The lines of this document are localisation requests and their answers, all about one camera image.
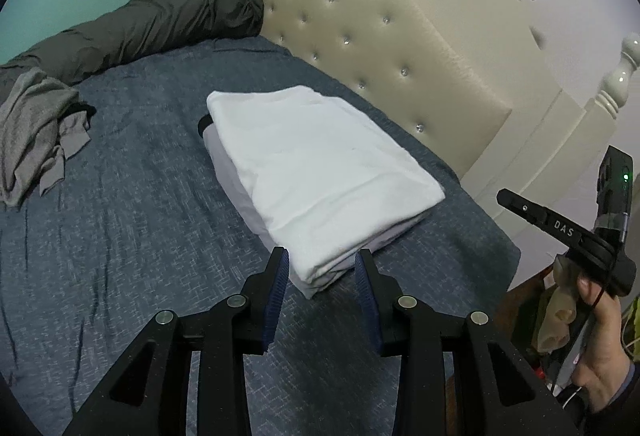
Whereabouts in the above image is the white long-sleeve shirt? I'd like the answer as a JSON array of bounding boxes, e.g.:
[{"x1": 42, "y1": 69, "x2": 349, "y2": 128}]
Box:
[{"x1": 203, "y1": 86, "x2": 445, "y2": 297}]

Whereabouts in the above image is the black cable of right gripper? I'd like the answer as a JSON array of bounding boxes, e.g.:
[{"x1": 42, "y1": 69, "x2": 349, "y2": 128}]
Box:
[{"x1": 579, "y1": 274, "x2": 614, "y2": 317}]

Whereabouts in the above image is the cream tufted headboard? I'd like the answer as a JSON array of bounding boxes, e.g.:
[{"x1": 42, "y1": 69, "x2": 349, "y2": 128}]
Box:
[{"x1": 232, "y1": 0, "x2": 640, "y2": 296}]

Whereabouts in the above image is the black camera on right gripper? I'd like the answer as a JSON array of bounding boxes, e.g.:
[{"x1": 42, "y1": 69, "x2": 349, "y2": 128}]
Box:
[{"x1": 594, "y1": 146, "x2": 634, "y2": 246}]

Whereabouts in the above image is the light grey pillow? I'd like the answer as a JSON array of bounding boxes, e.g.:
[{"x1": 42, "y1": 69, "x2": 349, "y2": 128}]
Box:
[{"x1": 196, "y1": 114, "x2": 434, "y2": 301}]

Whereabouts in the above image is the person's right forearm black sleeve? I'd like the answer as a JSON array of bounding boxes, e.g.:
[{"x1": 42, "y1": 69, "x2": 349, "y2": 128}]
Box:
[{"x1": 566, "y1": 362, "x2": 639, "y2": 436}]

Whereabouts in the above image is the dark grey rolled duvet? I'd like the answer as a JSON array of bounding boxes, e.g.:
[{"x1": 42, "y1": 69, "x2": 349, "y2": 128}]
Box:
[{"x1": 1, "y1": 0, "x2": 265, "y2": 99}]

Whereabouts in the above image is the blue patterned bed cover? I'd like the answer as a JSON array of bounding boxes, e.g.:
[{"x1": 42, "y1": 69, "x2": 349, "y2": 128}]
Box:
[{"x1": 1, "y1": 37, "x2": 520, "y2": 435}]

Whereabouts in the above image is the grey knit sweater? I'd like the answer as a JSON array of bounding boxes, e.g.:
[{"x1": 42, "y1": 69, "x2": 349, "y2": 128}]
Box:
[{"x1": 1, "y1": 68, "x2": 96, "y2": 208}]

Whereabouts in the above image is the person's right hand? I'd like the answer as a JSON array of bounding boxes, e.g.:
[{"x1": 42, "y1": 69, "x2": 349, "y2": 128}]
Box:
[{"x1": 572, "y1": 274, "x2": 631, "y2": 412}]

